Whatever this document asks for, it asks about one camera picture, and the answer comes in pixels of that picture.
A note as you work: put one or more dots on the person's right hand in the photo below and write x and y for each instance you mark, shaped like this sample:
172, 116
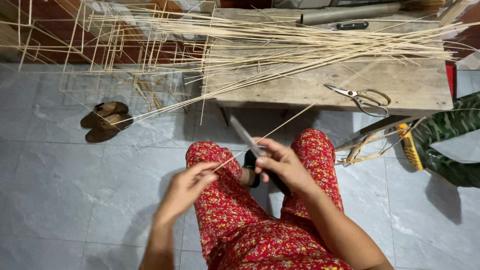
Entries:
288, 168

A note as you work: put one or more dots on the person's left hand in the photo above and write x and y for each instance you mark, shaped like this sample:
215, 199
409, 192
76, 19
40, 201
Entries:
183, 195

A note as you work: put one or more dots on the person's right fingers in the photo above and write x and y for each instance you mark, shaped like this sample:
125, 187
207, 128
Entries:
272, 150

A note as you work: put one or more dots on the person's left fingers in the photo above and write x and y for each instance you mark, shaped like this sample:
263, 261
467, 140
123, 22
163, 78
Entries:
204, 173

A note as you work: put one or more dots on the thin single bamboo strip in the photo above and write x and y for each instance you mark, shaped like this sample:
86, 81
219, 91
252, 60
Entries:
285, 123

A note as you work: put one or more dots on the black slipper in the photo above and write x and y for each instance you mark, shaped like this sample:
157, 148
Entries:
250, 159

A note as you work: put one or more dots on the red floral trousers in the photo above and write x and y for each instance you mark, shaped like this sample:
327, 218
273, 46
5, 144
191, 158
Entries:
243, 232

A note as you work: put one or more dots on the heap of bamboo shavings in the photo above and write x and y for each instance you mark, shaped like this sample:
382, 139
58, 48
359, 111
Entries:
360, 150

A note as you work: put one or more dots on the steel scissors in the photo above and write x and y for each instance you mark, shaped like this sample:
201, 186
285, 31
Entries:
347, 92

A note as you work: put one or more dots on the brown bamboo offcuts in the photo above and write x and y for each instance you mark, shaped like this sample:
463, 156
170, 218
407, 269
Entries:
144, 92

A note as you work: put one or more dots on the brown leather shoe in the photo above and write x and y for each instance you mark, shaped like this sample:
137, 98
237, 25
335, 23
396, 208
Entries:
107, 109
110, 125

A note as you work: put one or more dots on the pile of long bamboo splints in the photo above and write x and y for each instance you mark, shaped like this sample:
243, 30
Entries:
300, 45

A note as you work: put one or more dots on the yellow sandal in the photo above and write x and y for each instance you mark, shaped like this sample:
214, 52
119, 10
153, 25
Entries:
409, 148

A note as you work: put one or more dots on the worn wooden table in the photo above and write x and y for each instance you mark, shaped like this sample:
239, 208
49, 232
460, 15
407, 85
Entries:
412, 86

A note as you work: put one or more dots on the grey metal tube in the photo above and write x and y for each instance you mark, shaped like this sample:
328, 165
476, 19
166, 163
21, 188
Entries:
348, 14

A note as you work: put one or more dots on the group of bamboo stick frames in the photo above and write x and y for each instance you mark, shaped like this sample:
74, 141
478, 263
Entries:
83, 33

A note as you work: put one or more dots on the red plastic stool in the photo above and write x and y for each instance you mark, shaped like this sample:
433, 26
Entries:
450, 78

